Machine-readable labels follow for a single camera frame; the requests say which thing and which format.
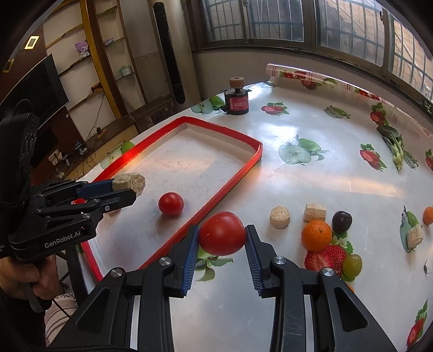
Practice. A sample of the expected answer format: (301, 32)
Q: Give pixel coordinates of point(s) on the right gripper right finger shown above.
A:
(341, 322)

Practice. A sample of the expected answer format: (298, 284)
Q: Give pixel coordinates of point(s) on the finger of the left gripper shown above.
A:
(110, 202)
(95, 189)

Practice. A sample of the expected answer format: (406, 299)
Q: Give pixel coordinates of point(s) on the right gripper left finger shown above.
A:
(103, 321)

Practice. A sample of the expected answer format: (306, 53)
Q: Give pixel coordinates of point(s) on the rectangular beige wood block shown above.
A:
(133, 181)

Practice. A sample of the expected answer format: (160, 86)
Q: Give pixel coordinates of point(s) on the red cherry tomato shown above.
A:
(171, 204)

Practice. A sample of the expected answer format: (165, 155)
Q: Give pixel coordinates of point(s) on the left human hand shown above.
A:
(44, 280)

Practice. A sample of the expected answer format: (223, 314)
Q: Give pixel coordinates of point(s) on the low wooden cabinet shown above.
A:
(97, 149)

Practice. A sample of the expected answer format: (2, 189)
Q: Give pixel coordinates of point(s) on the green grape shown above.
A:
(352, 266)

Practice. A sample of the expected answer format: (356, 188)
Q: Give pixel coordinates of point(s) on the red rimmed white tray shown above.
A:
(199, 160)

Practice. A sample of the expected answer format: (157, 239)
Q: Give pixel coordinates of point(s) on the orange behind on left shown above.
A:
(316, 236)

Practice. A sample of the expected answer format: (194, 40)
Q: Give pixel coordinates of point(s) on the dark purple plum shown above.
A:
(341, 222)

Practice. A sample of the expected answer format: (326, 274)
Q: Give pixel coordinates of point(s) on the dark wooden stool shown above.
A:
(152, 113)

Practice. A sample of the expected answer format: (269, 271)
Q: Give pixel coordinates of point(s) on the black television screen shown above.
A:
(41, 93)

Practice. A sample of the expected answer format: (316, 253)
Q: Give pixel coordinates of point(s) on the far wood block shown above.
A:
(414, 237)

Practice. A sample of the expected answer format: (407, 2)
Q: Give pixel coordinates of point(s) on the small far orange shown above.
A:
(428, 215)

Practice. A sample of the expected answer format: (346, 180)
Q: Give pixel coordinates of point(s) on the fruit print tablecloth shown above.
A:
(320, 145)

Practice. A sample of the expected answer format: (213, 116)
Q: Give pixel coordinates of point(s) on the purple plush toy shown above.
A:
(83, 49)

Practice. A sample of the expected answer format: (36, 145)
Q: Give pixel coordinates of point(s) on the black red motor left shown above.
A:
(236, 97)

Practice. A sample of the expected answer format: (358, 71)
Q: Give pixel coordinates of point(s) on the white standing air conditioner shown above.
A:
(174, 48)

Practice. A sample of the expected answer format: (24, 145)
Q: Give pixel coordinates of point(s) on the green leafy vegetable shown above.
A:
(393, 139)

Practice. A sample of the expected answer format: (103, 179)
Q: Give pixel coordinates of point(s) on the wooden wall shelf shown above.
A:
(104, 86)

